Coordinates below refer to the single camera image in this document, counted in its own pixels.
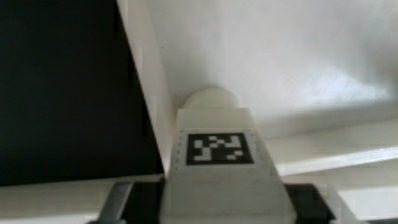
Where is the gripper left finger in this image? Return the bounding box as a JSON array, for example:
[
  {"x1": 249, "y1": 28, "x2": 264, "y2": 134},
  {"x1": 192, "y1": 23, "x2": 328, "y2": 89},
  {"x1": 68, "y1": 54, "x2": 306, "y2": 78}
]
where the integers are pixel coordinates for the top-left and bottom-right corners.
[{"x1": 97, "y1": 182, "x2": 164, "y2": 224}]

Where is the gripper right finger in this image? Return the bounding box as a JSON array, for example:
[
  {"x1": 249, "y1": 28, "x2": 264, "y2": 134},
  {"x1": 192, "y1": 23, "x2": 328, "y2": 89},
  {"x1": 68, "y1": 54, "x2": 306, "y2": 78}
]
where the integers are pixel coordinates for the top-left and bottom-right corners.
[{"x1": 285, "y1": 184, "x2": 336, "y2": 224}]

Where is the white table leg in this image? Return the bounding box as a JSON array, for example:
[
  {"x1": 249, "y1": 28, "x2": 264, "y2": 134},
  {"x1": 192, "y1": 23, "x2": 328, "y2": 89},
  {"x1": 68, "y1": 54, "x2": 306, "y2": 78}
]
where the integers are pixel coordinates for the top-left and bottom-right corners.
[{"x1": 160, "y1": 88, "x2": 297, "y2": 224}]

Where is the white square tabletop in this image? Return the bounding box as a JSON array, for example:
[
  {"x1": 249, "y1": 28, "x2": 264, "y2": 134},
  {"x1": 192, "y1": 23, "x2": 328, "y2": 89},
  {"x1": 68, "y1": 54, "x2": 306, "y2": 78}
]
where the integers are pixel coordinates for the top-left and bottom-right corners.
[{"x1": 118, "y1": 0, "x2": 398, "y2": 175}]

